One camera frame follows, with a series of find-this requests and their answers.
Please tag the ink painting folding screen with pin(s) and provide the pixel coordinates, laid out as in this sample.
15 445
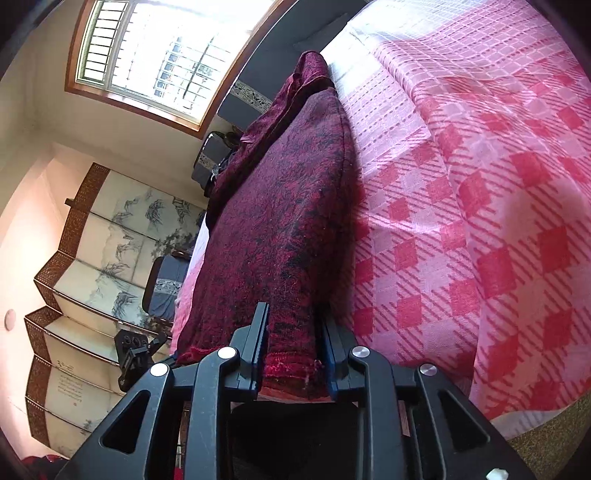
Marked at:
111 230

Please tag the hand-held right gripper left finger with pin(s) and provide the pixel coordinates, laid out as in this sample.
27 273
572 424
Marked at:
257 353

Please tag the grey cushioned wooden chair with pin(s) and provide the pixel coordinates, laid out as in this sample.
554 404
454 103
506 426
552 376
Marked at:
210 157
164 290

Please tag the dark grey pillow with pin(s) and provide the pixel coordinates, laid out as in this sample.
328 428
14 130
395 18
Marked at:
323 34

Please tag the round wall fitting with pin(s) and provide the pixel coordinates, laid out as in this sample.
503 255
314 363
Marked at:
8 320

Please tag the dark red floral garment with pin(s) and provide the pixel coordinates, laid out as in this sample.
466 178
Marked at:
281 221

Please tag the person's red and black clothing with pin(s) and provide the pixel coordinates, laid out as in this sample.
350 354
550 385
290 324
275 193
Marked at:
44 466

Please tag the wooden framed barred window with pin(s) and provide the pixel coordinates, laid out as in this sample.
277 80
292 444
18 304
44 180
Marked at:
152 55

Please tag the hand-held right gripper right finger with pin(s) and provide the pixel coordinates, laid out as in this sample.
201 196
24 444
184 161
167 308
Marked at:
329 357

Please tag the dark grey patterned headboard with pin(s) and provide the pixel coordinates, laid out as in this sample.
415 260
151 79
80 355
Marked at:
272 60

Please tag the pink checked blanket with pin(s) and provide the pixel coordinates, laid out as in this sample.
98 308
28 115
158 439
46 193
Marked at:
471 184

